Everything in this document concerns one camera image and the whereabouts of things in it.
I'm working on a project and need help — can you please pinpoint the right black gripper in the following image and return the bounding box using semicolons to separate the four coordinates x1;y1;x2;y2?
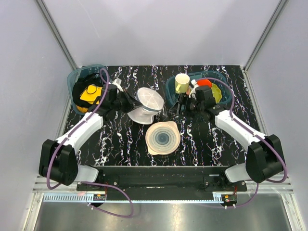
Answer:
169;93;204;118

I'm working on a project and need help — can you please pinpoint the left teal plastic bin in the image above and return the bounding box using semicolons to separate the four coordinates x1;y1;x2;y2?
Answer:
67;64;111;115

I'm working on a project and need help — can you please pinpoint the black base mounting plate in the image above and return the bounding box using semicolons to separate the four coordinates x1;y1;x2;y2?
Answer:
76;165;248;195

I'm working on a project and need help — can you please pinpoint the yellow green plate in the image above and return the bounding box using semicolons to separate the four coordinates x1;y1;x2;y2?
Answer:
186;83;222;104

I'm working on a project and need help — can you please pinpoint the left aluminium frame post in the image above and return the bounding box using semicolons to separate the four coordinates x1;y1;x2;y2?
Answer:
34;0;78;70

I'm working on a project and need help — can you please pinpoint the black cloth in bin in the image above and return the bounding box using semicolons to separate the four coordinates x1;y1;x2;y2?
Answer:
72;73;103;104

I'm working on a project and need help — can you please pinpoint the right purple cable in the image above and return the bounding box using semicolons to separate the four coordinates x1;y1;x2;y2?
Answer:
196;77;287;209

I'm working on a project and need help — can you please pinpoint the white mesh laundry bag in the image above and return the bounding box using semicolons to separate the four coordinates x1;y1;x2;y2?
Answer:
128;87;164;125

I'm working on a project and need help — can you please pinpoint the right teal plastic bin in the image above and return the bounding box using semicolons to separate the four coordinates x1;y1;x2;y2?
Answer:
165;71;232;106

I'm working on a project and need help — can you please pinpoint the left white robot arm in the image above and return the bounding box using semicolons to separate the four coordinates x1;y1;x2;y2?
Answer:
38;83;142;191

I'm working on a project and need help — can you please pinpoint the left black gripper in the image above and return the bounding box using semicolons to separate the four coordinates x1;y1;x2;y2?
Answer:
111;89;143;114

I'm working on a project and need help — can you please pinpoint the yellow cloth in bin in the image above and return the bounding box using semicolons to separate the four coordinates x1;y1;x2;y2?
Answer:
76;84;102;113

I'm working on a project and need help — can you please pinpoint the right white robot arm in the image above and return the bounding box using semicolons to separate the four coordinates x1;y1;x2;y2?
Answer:
169;86;288;191

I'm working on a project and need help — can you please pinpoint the white slotted cable duct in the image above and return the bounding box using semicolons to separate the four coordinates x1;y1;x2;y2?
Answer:
43;192;223;204

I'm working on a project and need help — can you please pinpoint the cream yellow mug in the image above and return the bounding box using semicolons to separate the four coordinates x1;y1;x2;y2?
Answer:
175;73;190;94

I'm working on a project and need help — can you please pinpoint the orange cup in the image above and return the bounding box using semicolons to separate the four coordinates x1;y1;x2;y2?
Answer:
197;79;212;88

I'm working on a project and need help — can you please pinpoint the right aluminium frame post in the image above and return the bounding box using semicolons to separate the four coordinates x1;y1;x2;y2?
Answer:
243;0;289;72

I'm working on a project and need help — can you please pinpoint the pink blue swirl plate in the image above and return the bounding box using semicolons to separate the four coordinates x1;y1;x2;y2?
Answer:
145;121;180;155

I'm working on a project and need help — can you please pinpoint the teal plastic bin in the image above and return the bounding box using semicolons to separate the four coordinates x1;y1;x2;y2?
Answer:
165;71;232;106
67;64;111;115

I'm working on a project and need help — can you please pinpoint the aluminium frame post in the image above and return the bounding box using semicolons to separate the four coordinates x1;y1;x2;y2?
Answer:
243;0;289;72
34;0;78;70

